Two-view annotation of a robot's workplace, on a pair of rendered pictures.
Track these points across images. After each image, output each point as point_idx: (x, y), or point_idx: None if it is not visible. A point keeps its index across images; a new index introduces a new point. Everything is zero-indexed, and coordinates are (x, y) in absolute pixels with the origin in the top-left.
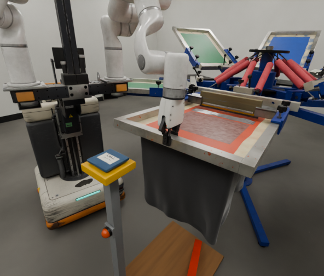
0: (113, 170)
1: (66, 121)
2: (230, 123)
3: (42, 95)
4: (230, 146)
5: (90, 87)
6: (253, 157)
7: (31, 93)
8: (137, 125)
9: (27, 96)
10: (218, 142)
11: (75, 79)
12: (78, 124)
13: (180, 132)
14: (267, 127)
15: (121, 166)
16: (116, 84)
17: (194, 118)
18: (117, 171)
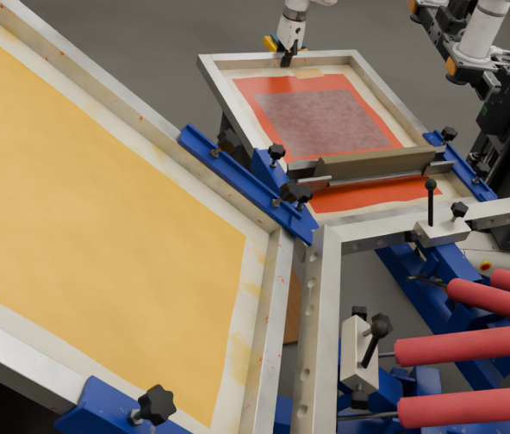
0: (273, 41)
1: (485, 103)
2: (311, 144)
3: (420, 14)
4: (248, 91)
5: (440, 38)
6: (208, 65)
7: (413, 4)
8: (325, 52)
9: (411, 4)
10: (262, 91)
11: (441, 17)
12: (488, 121)
13: (307, 86)
14: (256, 131)
15: (276, 46)
16: (450, 55)
17: (351, 125)
18: (270, 42)
